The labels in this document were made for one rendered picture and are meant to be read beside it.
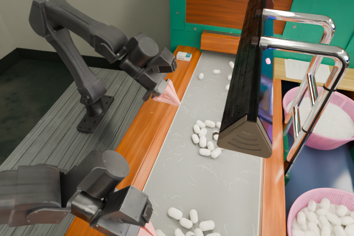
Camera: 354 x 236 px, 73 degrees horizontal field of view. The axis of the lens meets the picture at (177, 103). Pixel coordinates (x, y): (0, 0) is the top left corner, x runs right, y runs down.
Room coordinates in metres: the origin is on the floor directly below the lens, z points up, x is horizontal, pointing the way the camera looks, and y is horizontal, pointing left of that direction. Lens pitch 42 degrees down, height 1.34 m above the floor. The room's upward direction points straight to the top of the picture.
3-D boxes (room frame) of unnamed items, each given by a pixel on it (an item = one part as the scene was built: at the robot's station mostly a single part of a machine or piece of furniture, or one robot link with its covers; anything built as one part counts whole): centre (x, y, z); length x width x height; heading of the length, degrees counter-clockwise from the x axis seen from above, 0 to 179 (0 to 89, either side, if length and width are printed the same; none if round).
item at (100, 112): (0.68, 0.32, 0.71); 0.20 x 0.07 x 0.08; 168
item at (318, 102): (0.49, -0.26, 0.90); 0.20 x 0.19 x 0.45; 163
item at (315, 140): (0.60, -0.50, 0.72); 0.27 x 0.27 x 0.10
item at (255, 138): (0.52, -0.19, 1.08); 0.62 x 0.08 x 0.07; 163
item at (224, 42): (0.95, -0.26, 0.83); 0.30 x 0.06 x 0.07; 73
